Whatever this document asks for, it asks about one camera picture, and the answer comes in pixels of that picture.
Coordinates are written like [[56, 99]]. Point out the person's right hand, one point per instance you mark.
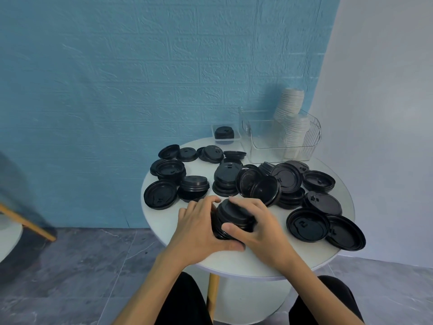
[[267, 236]]

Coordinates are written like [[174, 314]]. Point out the person's left hand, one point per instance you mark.
[[192, 233]]

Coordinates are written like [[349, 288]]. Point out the person's right thumb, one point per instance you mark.
[[235, 230]]

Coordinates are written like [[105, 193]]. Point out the person's left thumb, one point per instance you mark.
[[228, 246]]

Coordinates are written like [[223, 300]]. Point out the nested black lid stack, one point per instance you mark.
[[233, 214]]

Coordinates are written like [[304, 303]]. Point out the person's right forearm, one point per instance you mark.
[[304, 294]]

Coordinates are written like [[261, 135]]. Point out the person's left forearm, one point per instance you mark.
[[154, 287]]

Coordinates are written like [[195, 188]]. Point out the wooden table leg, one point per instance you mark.
[[213, 294]]

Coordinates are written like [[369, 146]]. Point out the person's left leg black trousers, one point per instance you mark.
[[186, 301]]

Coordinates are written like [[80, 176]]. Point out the person's leg black trousers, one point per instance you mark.
[[348, 308], [186, 301]]

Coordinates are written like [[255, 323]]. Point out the pile of black cup lids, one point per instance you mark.
[[307, 225]]

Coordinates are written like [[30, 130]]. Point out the small clear plastic tray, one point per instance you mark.
[[236, 140]]

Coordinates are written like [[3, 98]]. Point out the clear plastic storage bin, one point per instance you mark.
[[260, 138]]

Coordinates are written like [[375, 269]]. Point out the black lids in tray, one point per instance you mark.
[[224, 132]]

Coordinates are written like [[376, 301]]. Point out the short white paper cup stack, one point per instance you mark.
[[297, 131]]

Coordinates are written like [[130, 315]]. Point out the person's right leg black trousers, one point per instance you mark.
[[348, 308]]

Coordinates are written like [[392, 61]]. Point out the tall white paper cup stack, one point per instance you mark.
[[290, 99]]

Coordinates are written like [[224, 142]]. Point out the slanted wooden furniture leg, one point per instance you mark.
[[30, 225]]

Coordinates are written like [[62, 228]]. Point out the white round side table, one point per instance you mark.
[[6, 238]]

